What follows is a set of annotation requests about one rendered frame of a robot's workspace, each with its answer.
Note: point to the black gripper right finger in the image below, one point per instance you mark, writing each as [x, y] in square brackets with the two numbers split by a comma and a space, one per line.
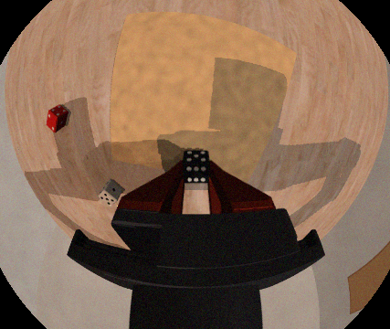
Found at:
[234, 195]

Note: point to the red dice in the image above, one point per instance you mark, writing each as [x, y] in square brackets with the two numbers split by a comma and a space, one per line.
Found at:
[56, 118]

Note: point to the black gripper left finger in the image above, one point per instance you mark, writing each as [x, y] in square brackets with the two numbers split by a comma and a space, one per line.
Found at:
[164, 193]

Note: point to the beige die with black pips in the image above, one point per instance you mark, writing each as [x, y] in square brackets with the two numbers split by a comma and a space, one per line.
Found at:
[110, 193]

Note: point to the black die with white pips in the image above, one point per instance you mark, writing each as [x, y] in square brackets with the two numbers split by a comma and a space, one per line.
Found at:
[196, 167]

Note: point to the orange flat mat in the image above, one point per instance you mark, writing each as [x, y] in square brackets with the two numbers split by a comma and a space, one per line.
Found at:
[185, 82]

